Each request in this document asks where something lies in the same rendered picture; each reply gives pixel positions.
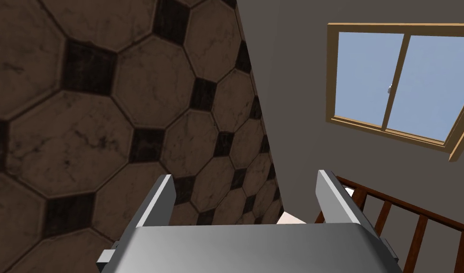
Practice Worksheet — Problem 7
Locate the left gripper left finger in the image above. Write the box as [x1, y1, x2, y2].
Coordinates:
[135, 174, 176, 228]

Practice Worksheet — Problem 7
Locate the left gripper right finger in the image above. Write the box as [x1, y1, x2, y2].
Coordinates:
[315, 169, 380, 240]

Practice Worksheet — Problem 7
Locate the brown wooden railed furniture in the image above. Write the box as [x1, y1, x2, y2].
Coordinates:
[314, 175, 464, 273]

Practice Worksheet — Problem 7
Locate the wooden framed window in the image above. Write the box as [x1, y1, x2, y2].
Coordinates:
[325, 22, 464, 163]

